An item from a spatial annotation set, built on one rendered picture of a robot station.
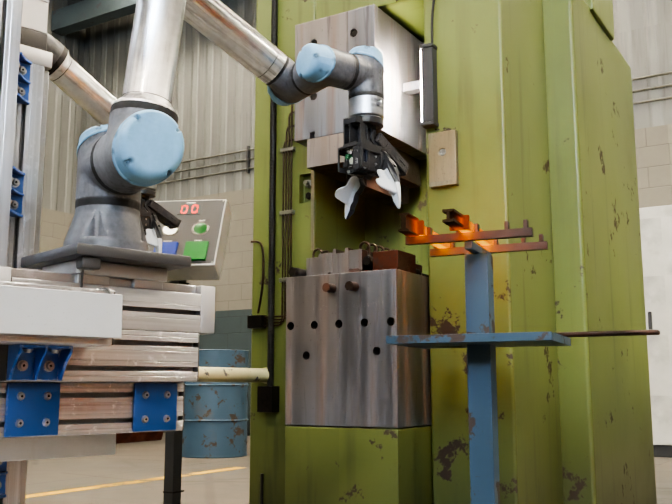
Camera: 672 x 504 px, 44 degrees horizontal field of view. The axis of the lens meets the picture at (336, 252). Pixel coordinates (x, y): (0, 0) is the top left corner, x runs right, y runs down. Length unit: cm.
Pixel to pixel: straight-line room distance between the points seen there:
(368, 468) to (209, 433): 472
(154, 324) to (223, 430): 556
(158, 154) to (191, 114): 992
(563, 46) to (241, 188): 779
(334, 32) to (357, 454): 131
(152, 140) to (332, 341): 120
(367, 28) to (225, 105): 836
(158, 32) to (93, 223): 35
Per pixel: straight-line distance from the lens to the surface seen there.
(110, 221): 152
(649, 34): 882
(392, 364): 236
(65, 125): 1265
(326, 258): 257
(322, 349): 248
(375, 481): 240
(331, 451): 247
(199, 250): 267
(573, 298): 285
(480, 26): 269
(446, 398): 251
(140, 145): 141
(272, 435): 283
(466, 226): 199
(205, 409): 706
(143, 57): 150
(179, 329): 156
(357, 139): 174
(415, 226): 205
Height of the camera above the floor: 59
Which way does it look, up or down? 9 degrees up
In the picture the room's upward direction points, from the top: straight up
